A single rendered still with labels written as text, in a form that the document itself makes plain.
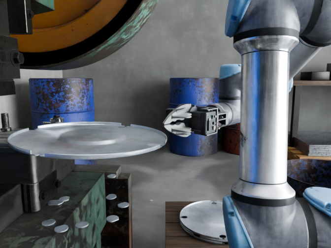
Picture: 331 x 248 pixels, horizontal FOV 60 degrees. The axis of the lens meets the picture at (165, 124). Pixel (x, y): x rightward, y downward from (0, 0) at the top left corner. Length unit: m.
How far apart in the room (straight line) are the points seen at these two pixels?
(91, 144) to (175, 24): 3.45
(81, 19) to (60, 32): 0.07
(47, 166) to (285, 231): 0.46
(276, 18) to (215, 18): 3.39
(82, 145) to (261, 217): 0.33
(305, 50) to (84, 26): 0.60
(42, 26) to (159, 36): 2.96
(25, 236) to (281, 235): 0.42
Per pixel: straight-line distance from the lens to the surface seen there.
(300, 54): 0.74
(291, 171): 1.62
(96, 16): 0.92
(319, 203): 0.59
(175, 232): 1.09
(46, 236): 0.53
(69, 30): 0.93
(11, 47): 0.65
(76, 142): 0.52
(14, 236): 0.55
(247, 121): 0.54
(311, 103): 4.21
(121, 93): 3.92
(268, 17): 0.54
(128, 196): 0.83
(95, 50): 0.87
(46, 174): 0.62
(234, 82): 0.91
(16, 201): 0.60
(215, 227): 1.10
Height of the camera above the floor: 0.90
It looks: 10 degrees down
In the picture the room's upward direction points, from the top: straight up
